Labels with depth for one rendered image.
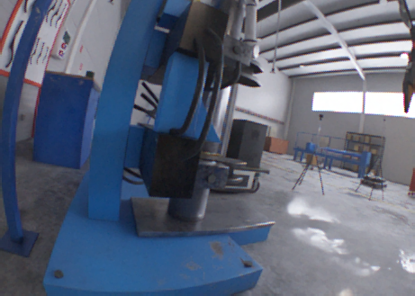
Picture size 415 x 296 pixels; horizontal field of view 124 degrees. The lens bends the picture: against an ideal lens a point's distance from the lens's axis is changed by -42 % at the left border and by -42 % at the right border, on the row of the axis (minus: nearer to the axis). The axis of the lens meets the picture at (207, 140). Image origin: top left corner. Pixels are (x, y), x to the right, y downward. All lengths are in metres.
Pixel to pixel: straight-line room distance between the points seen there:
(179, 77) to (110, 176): 0.54
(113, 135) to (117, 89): 0.20
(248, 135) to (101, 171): 1.62
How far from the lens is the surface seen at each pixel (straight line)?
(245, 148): 2.13
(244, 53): 0.74
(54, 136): 2.15
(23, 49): 0.86
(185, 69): 0.64
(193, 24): 0.66
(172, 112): 0.62
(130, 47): 0.92
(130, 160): 0.90
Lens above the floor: 0.65
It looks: 3 degrees down
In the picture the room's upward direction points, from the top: 11 degrees clockwise
